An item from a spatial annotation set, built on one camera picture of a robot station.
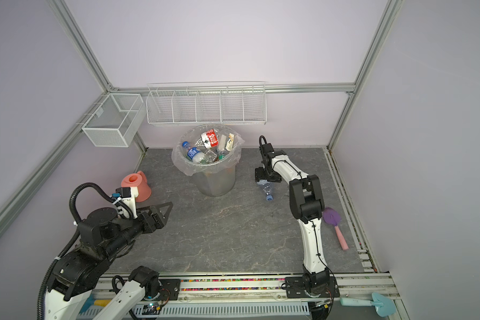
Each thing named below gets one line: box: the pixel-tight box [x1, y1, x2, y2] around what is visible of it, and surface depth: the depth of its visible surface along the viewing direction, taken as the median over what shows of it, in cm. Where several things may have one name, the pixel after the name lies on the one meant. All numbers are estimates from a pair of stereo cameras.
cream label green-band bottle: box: [218, 132, 235, 160], surface depth 86 cm
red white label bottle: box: [200, 128, 219, 149], surface depth 91 cm
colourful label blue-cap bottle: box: [256, 179, 274, 202], surface depth 101 cm
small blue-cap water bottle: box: [182, 140, 206, 164], surface depth 84 cm
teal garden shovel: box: [340, 292, 396, 318], surface depth 71 cm
